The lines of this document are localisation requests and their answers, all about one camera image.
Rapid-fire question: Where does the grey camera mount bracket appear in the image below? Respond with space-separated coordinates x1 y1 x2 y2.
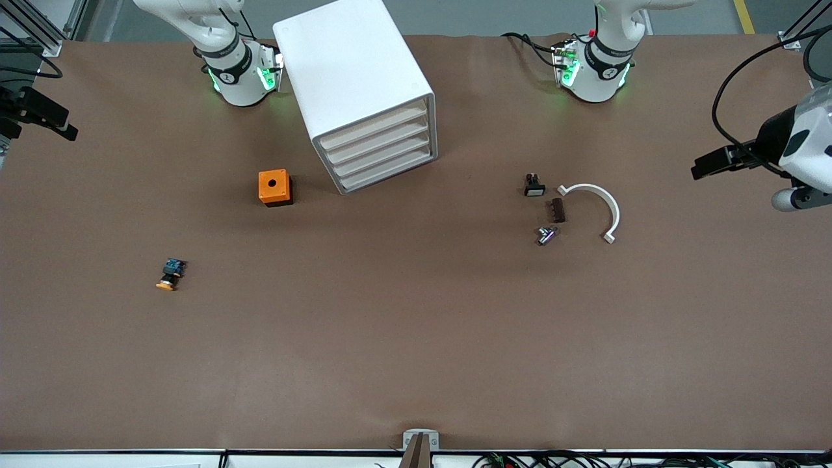
403 429 440 468

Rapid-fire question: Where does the aluminium frame profile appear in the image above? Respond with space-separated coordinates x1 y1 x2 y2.
778 0 832 51
0 0 88 58

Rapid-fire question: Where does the white curved plastic clamp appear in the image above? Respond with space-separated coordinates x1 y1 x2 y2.
557 183 621 244

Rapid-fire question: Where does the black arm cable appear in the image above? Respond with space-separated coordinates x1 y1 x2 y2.
711 26 832 157
0 44 64 80

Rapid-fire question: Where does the brown table mat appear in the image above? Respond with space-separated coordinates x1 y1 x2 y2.
0 32 832 452

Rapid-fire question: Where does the yellow mushroom push button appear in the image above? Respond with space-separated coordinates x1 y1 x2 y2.
155 257 189 292

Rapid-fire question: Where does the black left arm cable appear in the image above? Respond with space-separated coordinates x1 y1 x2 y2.
711 26 832 157

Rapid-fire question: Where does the orange box with hole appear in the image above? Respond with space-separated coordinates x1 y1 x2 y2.
257 169 294 208

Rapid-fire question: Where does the black base cable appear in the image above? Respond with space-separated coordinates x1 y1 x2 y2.
500 31 563 69

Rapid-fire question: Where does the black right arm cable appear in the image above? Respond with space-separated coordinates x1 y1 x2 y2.
0 44 64 80

